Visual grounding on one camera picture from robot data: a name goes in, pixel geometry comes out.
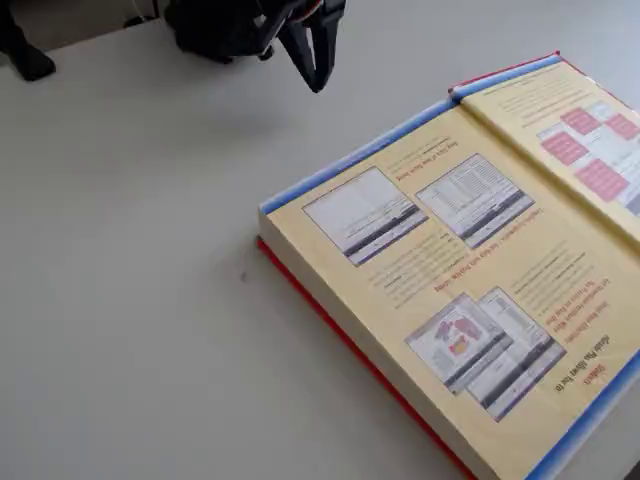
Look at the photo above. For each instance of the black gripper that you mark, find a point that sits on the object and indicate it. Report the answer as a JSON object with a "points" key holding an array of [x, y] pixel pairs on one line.
{"points": [[298, 42]]}

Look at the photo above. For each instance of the thick red-covered book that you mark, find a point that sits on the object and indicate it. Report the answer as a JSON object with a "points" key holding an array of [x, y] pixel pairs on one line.
{"points": [[450, 300]]}

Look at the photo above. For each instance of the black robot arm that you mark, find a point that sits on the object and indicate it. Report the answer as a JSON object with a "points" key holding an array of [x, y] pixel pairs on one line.
{"points": [[215, 25]]}

